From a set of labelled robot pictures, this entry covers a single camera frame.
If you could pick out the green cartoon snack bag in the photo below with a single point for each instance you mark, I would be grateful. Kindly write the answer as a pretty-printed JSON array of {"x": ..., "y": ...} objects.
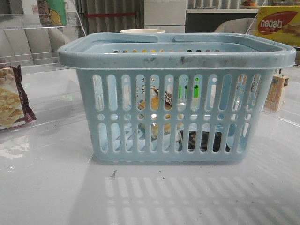
[{"x": 51, "y": 12}]

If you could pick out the clear acrylic left shelf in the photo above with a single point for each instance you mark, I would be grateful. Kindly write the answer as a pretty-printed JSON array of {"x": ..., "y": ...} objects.
[{"x": 29, "y": 40}]

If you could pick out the clear acrylic shelf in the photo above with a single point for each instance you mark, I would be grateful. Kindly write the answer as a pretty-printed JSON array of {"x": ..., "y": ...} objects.
[
  {"x": 290, "y": 111},
  {"x": 29, "y": 40}
]

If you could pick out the small beige carton box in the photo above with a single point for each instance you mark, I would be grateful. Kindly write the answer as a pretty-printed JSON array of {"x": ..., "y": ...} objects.
[{"x": 276, "y": 94}]

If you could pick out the yellow nabati wafer box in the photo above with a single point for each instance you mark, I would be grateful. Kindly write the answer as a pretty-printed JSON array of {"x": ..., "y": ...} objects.
[{"x": 279, "y": 23}]

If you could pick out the packaged bread clear wrapper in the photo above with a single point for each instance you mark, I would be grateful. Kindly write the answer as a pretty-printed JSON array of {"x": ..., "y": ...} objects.
[{"x": 168, "y": 101}]

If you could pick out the light blue plastic basket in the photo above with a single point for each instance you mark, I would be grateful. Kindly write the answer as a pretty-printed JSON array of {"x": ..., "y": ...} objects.
[{"x": 219, "y": 83}]

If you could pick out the dark shelf unit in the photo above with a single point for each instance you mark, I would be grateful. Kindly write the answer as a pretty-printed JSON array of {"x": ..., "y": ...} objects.
[{"x": 207, "y": 20}]

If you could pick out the cracker package brown wrapper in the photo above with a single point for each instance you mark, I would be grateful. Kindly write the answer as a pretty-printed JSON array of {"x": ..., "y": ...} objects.
[{"x": 15, "y": 109}]

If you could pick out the white paper cup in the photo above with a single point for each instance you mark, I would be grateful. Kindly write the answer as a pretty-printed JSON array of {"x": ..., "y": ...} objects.
[{"x": 142, "y": 31}]

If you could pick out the white drawer cabinet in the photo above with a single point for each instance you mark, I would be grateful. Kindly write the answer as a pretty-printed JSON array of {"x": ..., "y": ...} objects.
[{"x": 167, "y": 15}]

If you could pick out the beige armchair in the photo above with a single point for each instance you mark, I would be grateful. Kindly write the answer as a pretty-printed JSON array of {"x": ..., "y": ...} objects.
[{"x": 243, "y": 25}]

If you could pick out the clear acrylic right shelf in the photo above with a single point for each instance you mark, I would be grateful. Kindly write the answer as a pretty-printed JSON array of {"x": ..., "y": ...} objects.
[{"x": 290, "y": 111}]

